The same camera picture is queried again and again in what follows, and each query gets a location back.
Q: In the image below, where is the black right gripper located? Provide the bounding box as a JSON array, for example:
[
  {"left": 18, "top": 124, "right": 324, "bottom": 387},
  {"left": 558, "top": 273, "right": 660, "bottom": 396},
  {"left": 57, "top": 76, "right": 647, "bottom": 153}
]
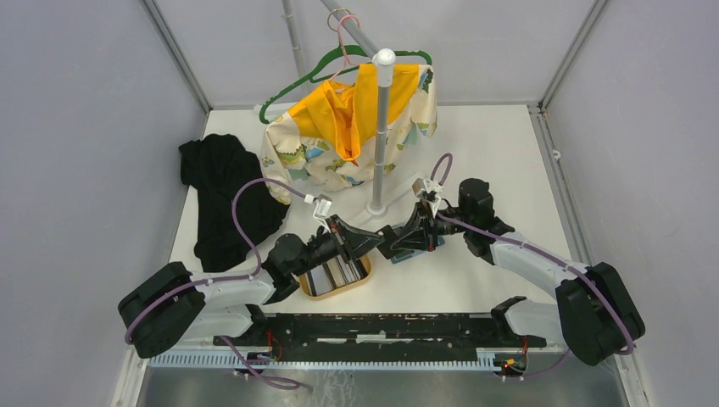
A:
[{"left": 389, "top": 199, "right": 472, "bottom": 253}]

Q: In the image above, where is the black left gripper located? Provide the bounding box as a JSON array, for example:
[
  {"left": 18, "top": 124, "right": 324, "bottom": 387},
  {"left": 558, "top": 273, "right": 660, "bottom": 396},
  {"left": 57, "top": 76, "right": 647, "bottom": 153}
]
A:
[{"left": 293, "top": 214, "right": 385, "bottom": 276}]

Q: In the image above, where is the yellow box of cards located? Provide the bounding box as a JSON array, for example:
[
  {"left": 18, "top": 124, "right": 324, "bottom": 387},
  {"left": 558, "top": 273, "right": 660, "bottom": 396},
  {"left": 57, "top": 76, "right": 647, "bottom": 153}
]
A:
[{"left": 298, "top": 256, "right": 372, "bottom": 301}]

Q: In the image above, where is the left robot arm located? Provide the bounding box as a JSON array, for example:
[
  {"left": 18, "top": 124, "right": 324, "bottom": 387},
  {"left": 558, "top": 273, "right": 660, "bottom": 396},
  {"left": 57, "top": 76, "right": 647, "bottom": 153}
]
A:
[{"left": 118, "top": 215, "right": 385, "bottom": 359}]

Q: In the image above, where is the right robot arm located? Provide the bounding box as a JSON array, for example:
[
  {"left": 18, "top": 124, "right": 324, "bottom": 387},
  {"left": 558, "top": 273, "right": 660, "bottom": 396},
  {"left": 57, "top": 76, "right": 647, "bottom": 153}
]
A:
[{"left": 385, "top": 178, "right": 646, "bottom": 366}]

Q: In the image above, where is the yellow dinosaur print shirt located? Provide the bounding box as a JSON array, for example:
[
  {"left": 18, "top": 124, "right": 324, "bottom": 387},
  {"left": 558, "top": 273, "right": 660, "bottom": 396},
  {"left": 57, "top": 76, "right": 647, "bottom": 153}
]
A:
[{"left": 259, "top": 64, "right": 438, "bottom": 192}]

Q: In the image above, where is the black garment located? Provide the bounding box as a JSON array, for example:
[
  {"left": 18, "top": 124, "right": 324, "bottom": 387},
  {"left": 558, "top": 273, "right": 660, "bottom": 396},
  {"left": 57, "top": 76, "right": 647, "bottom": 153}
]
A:
[{"left": 179, "top": 134, "right": 289, "bottom": 272}]

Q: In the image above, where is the green clothes hanger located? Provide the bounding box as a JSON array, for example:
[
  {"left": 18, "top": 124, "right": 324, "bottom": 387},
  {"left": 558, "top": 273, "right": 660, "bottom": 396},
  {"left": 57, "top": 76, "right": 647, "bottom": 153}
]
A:
[{"left": 255, "top": 45, "right": 432, "bottom": 125}]

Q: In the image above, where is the white clothes rack stand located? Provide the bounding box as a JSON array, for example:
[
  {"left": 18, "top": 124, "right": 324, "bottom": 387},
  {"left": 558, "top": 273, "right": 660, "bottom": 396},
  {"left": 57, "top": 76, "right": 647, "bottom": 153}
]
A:
[{"left": 265, "top": 1, "right": 426, "bottom": 225}]

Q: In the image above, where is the pink clothes hanger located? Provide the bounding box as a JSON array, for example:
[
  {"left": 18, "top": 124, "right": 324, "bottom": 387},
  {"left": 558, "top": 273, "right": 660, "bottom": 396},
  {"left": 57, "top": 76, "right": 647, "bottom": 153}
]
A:
[{"left": 327, "top": 8, "right": 361, "bottom": 81}]

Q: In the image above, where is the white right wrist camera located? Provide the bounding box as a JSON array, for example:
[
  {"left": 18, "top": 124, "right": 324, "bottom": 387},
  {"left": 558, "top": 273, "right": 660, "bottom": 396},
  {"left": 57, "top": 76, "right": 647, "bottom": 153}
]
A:
[{"left": 412, "top": 178, "right": 443, "bottom": 216}]

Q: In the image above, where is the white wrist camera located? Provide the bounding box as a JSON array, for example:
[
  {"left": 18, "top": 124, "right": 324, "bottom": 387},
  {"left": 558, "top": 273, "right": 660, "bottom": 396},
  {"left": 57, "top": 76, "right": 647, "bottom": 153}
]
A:
[
  {"left": 412, "top": 178, "right": 443, "bottom": 216},
  {"left": 304, "top": 194, "right": 332, "bottom": 231}
]

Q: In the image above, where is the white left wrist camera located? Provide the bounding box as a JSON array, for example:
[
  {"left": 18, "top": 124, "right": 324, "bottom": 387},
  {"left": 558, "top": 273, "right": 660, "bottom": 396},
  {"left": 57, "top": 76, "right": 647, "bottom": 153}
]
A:
[{"left": 304, "top": 194, "right": 332, "bottom": 231}]

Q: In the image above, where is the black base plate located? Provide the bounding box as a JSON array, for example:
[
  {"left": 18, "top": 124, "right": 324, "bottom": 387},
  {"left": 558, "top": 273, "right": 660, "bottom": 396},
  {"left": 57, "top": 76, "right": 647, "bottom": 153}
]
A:
[{"left": 231, "top": 313, "right": 547, "bottom": 362}]

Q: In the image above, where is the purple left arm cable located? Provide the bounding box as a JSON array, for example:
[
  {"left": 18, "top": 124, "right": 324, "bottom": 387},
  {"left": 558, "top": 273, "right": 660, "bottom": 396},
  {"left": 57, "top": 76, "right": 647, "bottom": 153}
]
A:
[{"left": 123, "top": 177, "right": 315, "bottom": 392}]

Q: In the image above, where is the white slotted cable duct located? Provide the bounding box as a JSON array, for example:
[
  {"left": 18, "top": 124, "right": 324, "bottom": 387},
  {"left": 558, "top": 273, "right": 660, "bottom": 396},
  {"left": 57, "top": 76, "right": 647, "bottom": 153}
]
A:
[{"left": 148, "top": 348, "right": 500, "bottom": 373}]

